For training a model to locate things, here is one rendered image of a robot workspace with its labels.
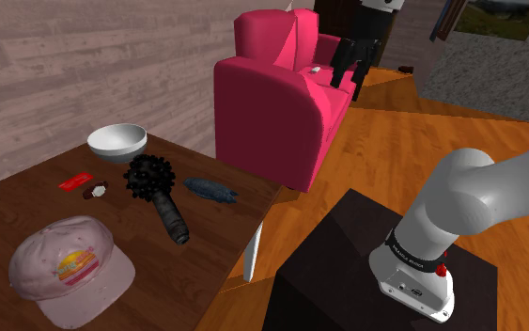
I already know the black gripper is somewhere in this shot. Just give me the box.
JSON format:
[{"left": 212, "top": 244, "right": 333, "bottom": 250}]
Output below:
[{"left": 329, "top": 5, "right": 397, "bottom": 102}]

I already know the pink sofa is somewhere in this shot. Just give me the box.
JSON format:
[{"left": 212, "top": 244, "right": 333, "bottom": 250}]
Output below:
[{"left": 213, "top": 8, "right": 360, "bottom": 194}]

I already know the dark blue fish-shaped object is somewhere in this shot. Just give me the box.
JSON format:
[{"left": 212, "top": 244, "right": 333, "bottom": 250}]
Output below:
[{"left": 182, "top": 177, "right": 240, "bottom": 205}]

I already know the dark robot stand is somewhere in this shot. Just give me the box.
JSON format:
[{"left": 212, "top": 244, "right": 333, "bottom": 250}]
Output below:
[{"left": 261, "top": 187, "right": 499, "bottom": 331}]

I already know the brown wooden table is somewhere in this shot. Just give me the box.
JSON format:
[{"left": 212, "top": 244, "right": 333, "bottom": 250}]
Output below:
[{"left": 0, "top": 133, "right": 287, "bottom": 331}]

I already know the black spiky round-headed brush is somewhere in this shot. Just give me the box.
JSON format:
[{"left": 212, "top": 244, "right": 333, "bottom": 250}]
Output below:
[{"left": 123, "top": 154, "right": 191, "bottom": 246}]

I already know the white bowl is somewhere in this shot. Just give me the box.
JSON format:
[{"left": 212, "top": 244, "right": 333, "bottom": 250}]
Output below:
[{"left": 86, "top": 123, "right": 148, "bottom": 165}]

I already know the brown wristwatch with white face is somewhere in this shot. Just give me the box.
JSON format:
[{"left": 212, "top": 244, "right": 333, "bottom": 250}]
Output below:
[{"left": 82, "top": 180, "right": 110, "bottom": 200}]

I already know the red card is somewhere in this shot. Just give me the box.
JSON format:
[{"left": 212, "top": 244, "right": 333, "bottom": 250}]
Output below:
[{"left": 57, "top": 172, "right": 95, "bottom": 193}]

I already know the pink baseball cap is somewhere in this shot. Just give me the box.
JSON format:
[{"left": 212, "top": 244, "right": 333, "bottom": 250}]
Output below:
[{"left": 8, "top": 214, "right": 137, "bottom": 330}]

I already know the framed landscape wall picture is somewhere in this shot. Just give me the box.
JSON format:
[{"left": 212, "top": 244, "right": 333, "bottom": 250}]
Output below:
[{"left": 429, "top": 0, "right": 529, "bottom": 43}]

